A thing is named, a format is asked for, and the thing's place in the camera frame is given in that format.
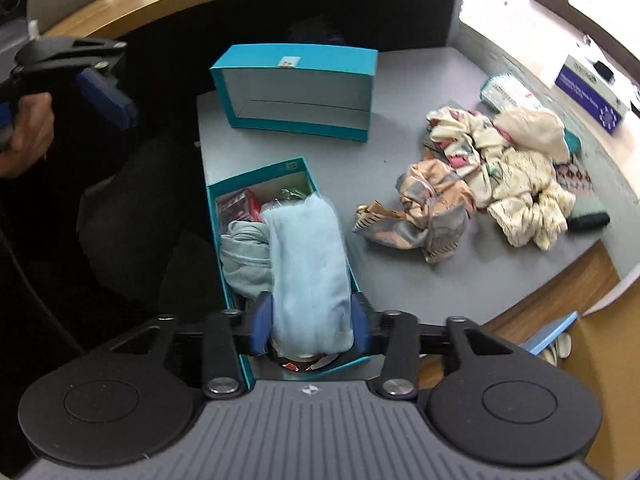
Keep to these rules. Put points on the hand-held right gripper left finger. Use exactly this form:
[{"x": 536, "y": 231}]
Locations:
[{"x": 263, "y": 325}]

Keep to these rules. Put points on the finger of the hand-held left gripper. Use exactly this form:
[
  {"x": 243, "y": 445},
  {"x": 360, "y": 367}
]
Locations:
[{"x": 107, "y": 95}]

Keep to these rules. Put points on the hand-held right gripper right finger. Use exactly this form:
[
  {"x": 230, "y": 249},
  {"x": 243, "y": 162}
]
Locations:
[{"x": 360, "y": 325}]

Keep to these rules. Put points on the light blue cloth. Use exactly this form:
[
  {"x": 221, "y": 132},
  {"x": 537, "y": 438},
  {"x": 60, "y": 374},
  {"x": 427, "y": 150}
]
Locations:
[{"x": 310, "y": 270}]

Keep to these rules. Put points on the teal box with contents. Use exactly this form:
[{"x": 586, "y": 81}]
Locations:
[{"x": 235, "y": 195}]

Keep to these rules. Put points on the grey desktop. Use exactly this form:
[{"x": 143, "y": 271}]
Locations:
[{"x": 380, "y": 160}]

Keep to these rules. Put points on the person's left hand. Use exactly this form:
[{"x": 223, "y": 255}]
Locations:
[{"x": 30, "y": 127}]

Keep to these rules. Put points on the grey-blue cloth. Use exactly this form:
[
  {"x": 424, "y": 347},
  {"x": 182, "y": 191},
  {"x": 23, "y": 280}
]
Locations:
[{"x": 245, "y": 260}]

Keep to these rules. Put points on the wooden counter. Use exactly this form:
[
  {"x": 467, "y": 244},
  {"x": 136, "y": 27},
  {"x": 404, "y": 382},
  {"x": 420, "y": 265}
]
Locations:
[{"x": 150, "y": 2}]

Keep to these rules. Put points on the red packet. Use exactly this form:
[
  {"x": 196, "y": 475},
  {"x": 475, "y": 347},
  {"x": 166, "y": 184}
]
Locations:
[{"x": 237, "y": 207}]

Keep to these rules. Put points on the black chair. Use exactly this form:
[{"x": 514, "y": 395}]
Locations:
[{"x": 135, "y": 220}]

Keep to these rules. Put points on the peach and grey patterned cloth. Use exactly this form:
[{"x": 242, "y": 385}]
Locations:
[{"x": 425, "y": 210}]

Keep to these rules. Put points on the green wrapped item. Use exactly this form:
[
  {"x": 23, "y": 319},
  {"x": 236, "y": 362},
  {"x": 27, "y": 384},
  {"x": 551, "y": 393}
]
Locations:
[{"x": 294, "y": 193}]

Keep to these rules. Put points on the empty teal box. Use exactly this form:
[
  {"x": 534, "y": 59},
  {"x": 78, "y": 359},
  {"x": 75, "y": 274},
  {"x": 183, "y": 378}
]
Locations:
[{"x": 295, "y": 95}]

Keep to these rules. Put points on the light blue board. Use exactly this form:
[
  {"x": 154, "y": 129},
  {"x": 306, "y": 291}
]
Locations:
[{"x": 550, "y": 333}]

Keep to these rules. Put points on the white slipper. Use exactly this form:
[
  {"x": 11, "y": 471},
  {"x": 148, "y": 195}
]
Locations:
[{"x": 559, "y": 347}]

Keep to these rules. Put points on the cream floral cloth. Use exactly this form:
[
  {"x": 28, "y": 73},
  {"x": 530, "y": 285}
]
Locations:
[{"x": 520, "y": 180}]

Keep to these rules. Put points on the dark green cylinder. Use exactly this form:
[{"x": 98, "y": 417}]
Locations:
[{"x": 590, "y": 220}]

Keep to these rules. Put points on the patterned knit pouch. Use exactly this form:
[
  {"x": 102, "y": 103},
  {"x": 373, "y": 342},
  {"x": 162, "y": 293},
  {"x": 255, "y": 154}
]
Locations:
[{"x": 575, "y": 177}]

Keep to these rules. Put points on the pale pink cloth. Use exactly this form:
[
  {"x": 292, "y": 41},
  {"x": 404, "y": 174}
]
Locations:
[{"x": 535, "y": 127}]

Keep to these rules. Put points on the white and teal packet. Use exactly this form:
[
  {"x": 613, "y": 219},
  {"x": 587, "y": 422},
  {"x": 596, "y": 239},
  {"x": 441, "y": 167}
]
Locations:
[{"x": 507, "y": 92}]

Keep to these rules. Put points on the purple box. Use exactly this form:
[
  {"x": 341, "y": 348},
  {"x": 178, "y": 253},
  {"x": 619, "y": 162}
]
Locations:
[{"x": 592, "y": 97}]

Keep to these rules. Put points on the small black device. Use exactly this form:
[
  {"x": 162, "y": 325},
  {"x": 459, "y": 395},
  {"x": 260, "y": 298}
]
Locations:
[{"x": 603, "y": 71}]

